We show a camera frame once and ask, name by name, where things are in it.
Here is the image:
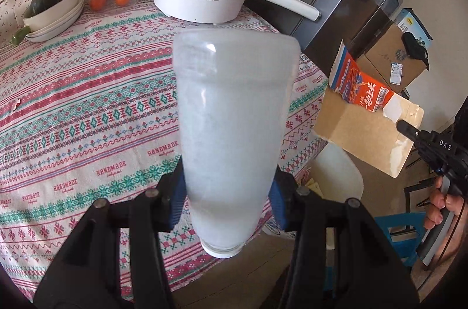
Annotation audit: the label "blue printed box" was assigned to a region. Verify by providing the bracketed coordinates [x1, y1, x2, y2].
[394, 8, 433, 49]

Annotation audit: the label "frosted plastic cup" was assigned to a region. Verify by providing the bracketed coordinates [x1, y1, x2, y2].
[172, 28, 302, 259]

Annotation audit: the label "blue plastic stool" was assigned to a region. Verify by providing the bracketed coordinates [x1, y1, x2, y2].
[374, 213, 425, 269]

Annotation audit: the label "orange white snack box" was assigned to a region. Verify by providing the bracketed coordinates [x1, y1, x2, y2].
[328, 41, 401, 125]

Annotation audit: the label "black object on box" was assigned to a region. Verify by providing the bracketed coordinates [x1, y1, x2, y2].
[401, 32, 430, 71]

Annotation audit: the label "brown cardboard piece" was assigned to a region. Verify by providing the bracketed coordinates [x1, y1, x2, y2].
[314, 88, 424, 178]

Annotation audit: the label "yellow bread snack bag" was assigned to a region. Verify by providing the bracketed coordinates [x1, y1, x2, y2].
[305, 178, 324, 198]

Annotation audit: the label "upper cardboard box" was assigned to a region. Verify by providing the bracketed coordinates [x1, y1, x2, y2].
[362, 24, 426, 93]

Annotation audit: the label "patterned woven tablecloth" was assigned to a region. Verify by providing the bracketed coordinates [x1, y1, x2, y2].
[0, 0, 330, 302]

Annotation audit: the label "white plastic trash bin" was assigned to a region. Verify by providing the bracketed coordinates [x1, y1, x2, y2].
[262, 142, 365, 251]

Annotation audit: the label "white stacked bowls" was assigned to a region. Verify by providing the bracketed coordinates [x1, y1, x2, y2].
[23, 0, 84, 38]

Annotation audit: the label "right hand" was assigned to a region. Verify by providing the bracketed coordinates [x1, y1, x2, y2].
[424, 176, 466, 230]

